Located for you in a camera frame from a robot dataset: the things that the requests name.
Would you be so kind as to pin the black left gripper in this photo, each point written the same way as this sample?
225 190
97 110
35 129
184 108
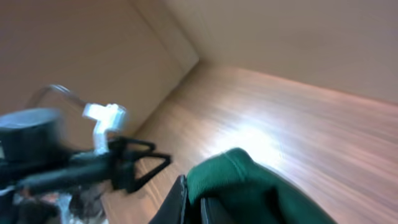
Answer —
123 162

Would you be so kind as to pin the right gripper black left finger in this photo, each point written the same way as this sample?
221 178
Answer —
174 208

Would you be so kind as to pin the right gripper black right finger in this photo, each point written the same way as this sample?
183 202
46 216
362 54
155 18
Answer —
213 212

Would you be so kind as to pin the dark green cloth garment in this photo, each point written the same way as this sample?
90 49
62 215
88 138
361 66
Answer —
250 192

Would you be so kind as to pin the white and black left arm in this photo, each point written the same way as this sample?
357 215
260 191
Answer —
36 163

